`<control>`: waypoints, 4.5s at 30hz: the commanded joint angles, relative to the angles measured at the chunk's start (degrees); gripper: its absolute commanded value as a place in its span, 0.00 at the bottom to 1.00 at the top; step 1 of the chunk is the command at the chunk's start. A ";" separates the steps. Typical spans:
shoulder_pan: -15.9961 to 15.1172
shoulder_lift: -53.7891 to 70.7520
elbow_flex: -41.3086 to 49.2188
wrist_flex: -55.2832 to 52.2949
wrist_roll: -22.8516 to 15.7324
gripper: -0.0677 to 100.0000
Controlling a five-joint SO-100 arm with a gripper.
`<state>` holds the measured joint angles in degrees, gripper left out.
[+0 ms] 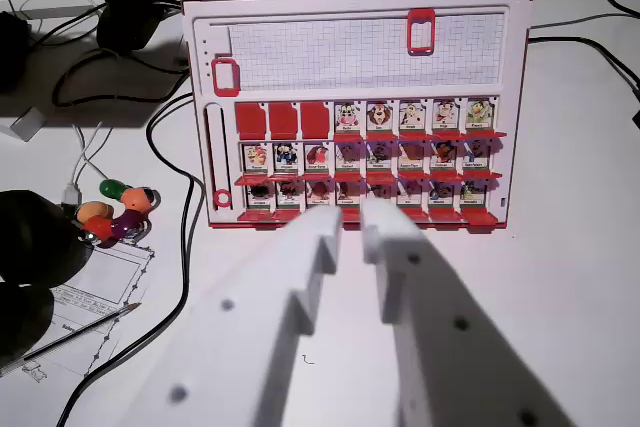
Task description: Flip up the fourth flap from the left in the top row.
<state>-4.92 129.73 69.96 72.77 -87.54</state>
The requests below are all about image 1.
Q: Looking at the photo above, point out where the printed paper sheet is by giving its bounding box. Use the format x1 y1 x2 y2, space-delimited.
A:
0 240 157 384

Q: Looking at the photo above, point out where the long black cable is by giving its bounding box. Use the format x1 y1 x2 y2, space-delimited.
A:
82 181 194 381
55 92 197 427

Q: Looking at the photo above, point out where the colourful bead toy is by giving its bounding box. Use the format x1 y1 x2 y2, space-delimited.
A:
74 179 161 249

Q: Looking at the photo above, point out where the thin grey cable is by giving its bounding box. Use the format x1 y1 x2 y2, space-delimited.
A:
528 10 640 32

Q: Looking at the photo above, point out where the looped black cable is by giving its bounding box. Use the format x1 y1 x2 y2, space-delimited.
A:
52 45 194 109

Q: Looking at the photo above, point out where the red-rimmed white game board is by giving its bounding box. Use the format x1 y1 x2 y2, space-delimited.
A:
181 0 536 236

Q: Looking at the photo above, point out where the small white box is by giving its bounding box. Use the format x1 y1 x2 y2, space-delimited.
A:
0 106 49 143

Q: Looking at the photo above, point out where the clear ballpoint pen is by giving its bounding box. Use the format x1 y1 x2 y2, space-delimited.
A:
0 301 143 378

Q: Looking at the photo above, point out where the black padded object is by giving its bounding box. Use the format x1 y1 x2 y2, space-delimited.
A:
0 189 96 363

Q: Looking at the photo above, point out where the white usb cable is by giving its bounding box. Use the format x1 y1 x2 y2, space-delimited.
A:
60 120 119 209

